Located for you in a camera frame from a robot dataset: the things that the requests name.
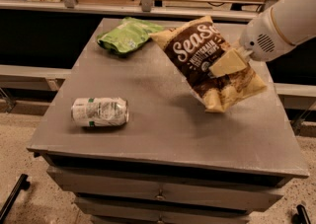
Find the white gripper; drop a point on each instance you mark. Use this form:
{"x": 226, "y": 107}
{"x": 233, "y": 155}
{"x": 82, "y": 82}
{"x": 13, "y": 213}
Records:
{"x": 262, "y": 38}

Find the brown sea salt chip bag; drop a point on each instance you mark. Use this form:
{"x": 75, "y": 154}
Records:
{"x": 192, "y": 48}

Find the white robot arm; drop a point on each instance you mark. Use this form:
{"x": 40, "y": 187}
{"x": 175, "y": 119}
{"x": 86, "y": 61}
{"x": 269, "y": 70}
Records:
{"x": 296, "y": 20}

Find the green rice chip bag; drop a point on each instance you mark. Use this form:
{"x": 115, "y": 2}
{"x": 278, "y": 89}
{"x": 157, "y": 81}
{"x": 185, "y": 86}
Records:
{"x": 128, "y": 36}

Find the grey drawer cabinet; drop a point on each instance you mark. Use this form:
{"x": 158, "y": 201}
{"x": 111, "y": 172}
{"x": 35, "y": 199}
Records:
{"x": 214, "y": 168}

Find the white green soda can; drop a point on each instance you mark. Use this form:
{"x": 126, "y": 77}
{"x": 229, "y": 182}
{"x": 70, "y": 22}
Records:
{"x": 99, "y": 112}

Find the metal drawer knob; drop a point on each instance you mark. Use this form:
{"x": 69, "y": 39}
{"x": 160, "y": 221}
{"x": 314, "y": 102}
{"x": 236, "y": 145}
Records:
{"x": 160, "y": 195}

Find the black bar lower right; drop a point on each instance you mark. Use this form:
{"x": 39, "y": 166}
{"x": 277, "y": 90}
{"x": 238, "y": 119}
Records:
{"x": 302, "y": 214}

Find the black bar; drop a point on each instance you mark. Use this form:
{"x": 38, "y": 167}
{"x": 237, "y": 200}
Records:
{"x": 302, "y": 214}
{"x": 21, "y": 184}

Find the black bar lower left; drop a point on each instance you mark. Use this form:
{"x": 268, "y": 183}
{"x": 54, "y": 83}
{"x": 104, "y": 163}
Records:
{"x": 21, "y": 184}

